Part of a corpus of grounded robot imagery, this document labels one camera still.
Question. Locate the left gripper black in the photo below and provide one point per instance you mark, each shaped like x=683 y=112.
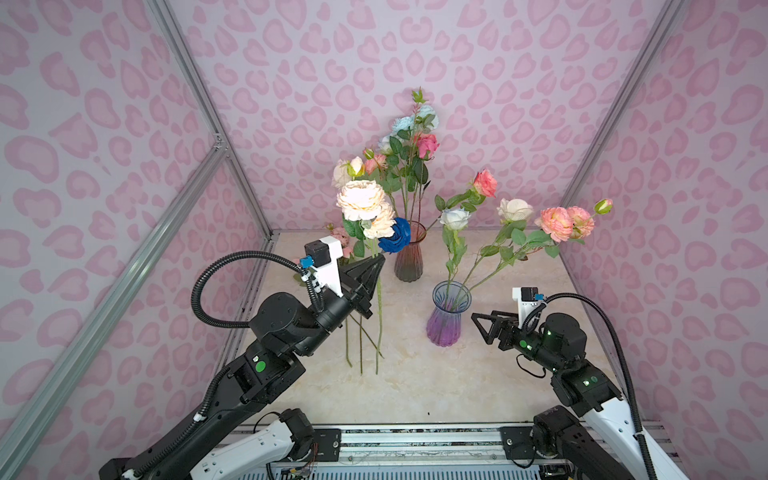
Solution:
x=358 y=280

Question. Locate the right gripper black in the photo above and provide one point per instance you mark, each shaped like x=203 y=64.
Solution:
x=507 y=327

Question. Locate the red grey glass vase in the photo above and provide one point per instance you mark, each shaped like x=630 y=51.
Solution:
x=409 y=263

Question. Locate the purple glass vase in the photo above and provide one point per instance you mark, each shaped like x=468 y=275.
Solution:
x=444 y=327

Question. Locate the dark blue rose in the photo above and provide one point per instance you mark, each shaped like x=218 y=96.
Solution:
x=400 y=238

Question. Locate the peach spray rose stem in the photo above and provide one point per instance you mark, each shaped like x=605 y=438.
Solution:
x=368 y=218

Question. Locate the cream white rose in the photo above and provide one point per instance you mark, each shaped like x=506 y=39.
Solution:
x=346 y=171

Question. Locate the pale blue white rose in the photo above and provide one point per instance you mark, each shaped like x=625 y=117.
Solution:
x=384 y=145

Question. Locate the small magenta rose bud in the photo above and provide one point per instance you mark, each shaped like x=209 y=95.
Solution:
x=427 y=146

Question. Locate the small pink spray rose stem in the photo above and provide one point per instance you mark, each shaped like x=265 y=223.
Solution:
x=353 y=331

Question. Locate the red pink rose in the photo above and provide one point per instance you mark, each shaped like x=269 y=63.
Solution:
x=483 y=186

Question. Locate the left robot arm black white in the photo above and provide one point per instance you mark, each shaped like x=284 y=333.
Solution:
x=241 y=389

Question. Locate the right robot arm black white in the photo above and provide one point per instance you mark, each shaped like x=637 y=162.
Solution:
x=593 y=427

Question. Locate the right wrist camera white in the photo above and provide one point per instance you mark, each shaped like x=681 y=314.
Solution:
x=527 y=299

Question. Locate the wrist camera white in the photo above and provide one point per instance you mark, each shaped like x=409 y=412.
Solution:
x=527 y=299
x=321 y=260

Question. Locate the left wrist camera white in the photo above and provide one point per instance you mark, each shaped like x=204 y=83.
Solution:
x=321 y=260

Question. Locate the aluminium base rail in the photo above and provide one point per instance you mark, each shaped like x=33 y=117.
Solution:
x=438 y=451

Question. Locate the diagonal aluminium frame bar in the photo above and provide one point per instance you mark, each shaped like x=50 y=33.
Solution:
x=39 y=413

